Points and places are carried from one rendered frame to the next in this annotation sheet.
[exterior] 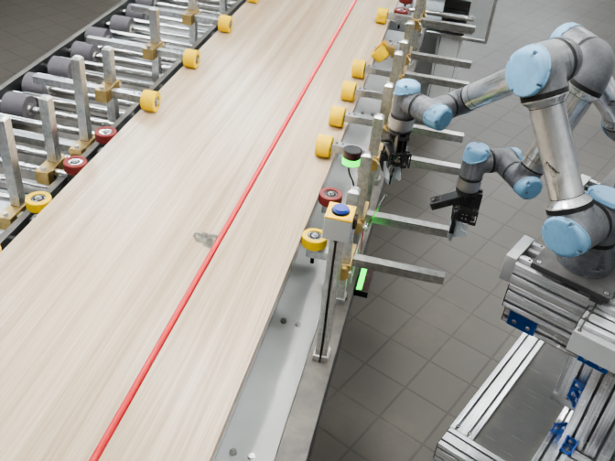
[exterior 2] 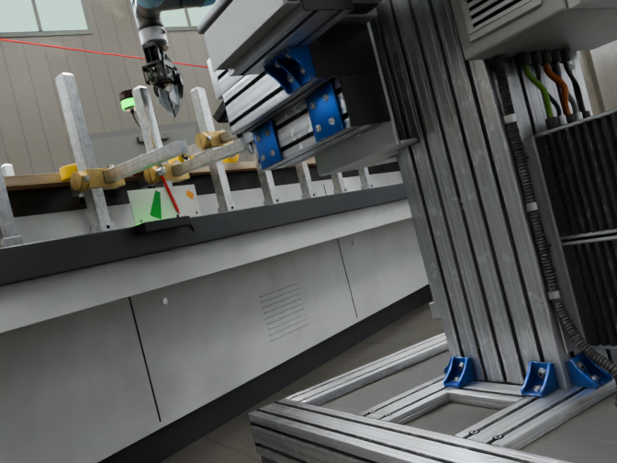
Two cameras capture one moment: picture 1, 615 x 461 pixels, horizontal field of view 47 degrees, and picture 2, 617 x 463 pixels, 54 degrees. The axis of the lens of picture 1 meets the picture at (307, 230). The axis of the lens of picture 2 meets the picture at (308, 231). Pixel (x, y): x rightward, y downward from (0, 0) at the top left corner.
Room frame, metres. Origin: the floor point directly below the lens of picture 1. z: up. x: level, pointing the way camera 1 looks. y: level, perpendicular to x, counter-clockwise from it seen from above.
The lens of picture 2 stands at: (0.46, -1.25, 0.56)
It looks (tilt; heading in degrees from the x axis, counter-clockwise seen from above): 0 degrees down; 24
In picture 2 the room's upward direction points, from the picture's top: 14 degrees counter-clockwise
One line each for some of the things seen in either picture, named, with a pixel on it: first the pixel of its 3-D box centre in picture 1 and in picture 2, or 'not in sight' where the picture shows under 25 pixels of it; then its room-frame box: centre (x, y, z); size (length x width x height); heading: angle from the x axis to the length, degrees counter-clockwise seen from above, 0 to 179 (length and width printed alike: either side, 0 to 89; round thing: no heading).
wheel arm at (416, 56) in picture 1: (432, 58); not in sight; (3.20, -0.51, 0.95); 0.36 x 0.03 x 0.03; 80
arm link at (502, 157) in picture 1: (505, 162); not in sight; (1.95, -0.60, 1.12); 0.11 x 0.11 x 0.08; 20
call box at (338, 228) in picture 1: (339, 223); not in sight; (1.45, -0.08, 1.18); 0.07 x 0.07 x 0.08; 80
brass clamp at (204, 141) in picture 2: (372, 155); (214, 140); (2.22, -0.21, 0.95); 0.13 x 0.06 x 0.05; 170
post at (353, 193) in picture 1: (344, 253); (85, 163); (1.70, -0.12, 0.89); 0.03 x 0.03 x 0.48; 80
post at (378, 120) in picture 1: (370, 174); (214, 158); (2.20, -0.21, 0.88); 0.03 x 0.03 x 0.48; 80
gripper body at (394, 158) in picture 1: (397, 146); (159, 65); (1.94, -0.25, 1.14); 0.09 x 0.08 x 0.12; 10
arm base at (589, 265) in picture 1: (589, 247); not in sight; (1.59, -0.78, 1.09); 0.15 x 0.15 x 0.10
